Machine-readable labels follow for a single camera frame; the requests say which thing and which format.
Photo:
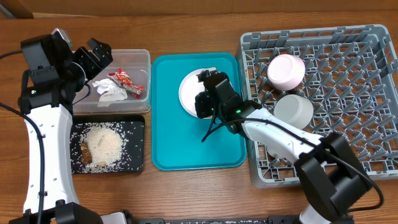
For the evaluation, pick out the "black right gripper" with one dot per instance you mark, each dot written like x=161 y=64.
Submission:
x=211 y=79

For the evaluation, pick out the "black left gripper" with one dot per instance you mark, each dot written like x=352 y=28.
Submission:
x=83 y=55

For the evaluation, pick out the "red snack wrapper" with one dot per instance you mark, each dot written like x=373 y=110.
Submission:
x=123 y=79

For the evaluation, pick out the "pink round plate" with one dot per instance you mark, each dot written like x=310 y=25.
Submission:
x=189 y=88

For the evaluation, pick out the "white tissue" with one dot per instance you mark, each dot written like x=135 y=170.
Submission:
x=109 y=91

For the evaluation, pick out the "grey-white bowl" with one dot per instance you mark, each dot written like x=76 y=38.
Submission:
x=294 y=110

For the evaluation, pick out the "cream plastic cup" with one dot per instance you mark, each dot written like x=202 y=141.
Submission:
x=279 y=152

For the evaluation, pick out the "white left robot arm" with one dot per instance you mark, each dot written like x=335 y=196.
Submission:
x=49 y=86

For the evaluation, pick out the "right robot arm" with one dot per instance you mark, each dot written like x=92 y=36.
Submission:
x=330 y=174

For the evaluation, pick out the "grey dishwasher rack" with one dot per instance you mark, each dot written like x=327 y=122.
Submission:
x=350 y=78

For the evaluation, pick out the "clear plastic bin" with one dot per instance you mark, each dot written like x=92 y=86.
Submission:
x=136 y=63

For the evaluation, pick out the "teal plastic tray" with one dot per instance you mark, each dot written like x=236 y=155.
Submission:
x=178 y=138

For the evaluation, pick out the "pile of white rice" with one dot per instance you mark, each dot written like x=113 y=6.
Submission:
x=104 y=144

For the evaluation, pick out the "black tray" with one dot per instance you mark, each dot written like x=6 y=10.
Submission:
x=136 y=149

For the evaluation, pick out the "brown food piece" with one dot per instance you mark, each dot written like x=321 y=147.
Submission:
x=86 y=157

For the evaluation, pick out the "metal frame post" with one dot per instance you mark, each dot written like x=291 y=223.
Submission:
x=5 y=13

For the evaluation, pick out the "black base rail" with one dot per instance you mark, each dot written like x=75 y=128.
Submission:
x=125 y=217

